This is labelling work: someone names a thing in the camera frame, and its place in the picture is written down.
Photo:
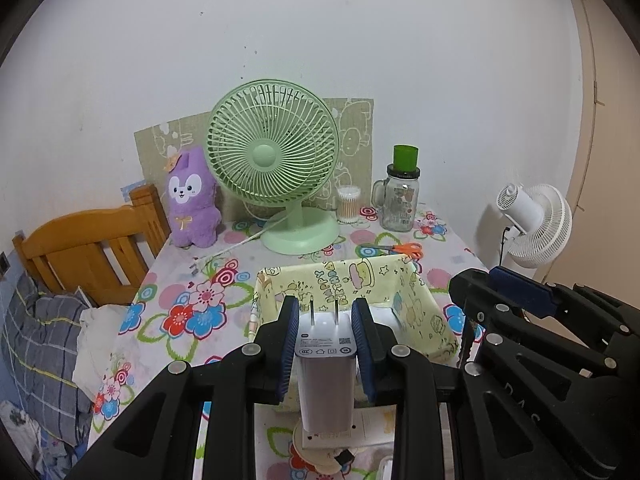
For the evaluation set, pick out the round cream printed disc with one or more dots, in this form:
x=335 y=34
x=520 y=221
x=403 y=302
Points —
x=312 y=452

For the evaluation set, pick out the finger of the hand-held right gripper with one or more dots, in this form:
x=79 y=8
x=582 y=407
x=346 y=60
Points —
x=480 y=300
x=522 y=290

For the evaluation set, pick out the purple plush toy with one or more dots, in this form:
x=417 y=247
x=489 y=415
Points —
x=192 y=210

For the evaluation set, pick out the beige printed wall poster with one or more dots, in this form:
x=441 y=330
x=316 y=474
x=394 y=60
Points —
x=357 y=125

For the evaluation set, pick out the white plug charger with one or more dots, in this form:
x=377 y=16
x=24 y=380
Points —
x=325 y=390

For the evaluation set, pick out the white floor fan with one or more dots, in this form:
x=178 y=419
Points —
x=540 y=225

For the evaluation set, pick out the green plastic cup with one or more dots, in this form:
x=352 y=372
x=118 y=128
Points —
x=406 y=157

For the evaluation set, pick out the cotton swab container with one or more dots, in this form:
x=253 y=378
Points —
x=348 y=205

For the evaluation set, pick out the glass jar mug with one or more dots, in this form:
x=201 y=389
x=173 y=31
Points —
x=397 y=205

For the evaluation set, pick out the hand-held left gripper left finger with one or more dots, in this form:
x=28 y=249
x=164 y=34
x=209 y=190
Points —
x=289 y=345

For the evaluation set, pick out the yellow printed fabric storage box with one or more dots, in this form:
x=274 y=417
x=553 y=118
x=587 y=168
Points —
x=380 y=280

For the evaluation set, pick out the white patterned cloth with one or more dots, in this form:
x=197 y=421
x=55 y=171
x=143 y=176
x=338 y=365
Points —
x=20 y=435

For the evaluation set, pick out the green desk fan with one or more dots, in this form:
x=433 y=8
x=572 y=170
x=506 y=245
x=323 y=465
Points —
x=265 y=155

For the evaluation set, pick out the wooden headboard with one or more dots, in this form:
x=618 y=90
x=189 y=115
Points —
x=75 y=240

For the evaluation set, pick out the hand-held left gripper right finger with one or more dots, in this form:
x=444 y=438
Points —
x=362 y=352

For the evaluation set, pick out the beige door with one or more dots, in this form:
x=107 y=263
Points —
x=615 y=110

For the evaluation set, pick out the grey plaid bedding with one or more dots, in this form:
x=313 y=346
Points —
x=35 y=360

